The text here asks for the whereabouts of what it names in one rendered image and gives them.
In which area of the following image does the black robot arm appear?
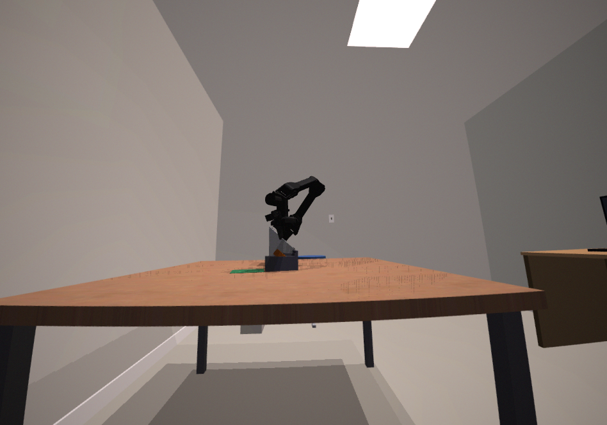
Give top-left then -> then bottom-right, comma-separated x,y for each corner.
265,176 -> 325,242

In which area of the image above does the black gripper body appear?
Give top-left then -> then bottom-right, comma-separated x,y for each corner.
271,207 -> 296,226

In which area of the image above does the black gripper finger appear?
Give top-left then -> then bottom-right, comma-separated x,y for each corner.
280,224 -> 293,239
273,225 -> 283,239

